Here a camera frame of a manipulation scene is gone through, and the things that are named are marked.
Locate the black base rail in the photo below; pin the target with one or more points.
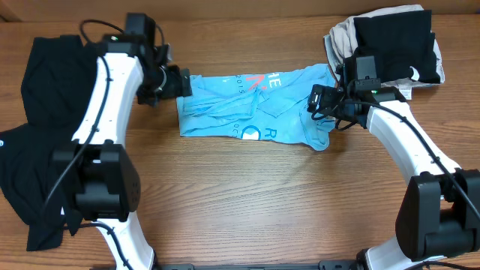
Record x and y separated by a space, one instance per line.
255 266

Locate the black folded garment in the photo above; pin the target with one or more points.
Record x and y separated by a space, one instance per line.
402 45

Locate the beige folded garment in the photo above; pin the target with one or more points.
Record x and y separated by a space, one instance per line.
344 41

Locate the black garment on left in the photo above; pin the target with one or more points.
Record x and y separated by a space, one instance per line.
56 89

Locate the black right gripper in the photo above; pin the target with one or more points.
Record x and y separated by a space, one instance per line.
327 94

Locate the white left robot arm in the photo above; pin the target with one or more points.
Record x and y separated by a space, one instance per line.
98 180

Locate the grey folded garment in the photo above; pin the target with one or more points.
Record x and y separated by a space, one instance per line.
333 61

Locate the light blue t-shirt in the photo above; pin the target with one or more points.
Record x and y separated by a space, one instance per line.
270 106

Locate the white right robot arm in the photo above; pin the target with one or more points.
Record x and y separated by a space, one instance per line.
439 214

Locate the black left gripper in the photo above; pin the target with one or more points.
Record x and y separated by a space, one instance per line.
181 85

